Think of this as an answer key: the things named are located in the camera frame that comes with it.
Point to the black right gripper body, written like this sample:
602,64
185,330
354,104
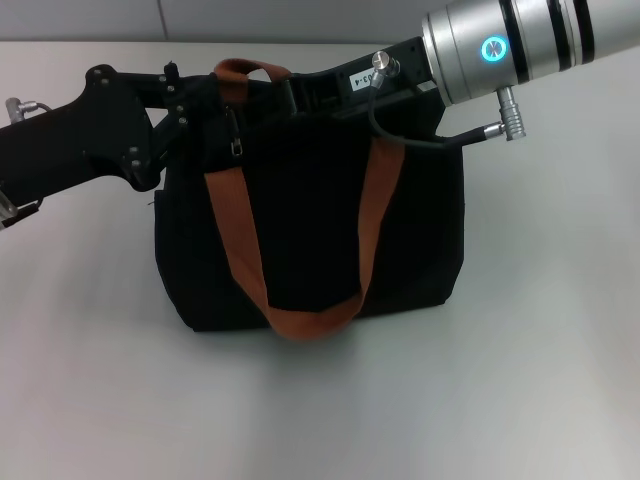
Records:
330,90

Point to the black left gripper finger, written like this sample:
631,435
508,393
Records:
172,127
160,87

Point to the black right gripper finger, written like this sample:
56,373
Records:
286,97

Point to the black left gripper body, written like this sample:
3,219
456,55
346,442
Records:
60,145

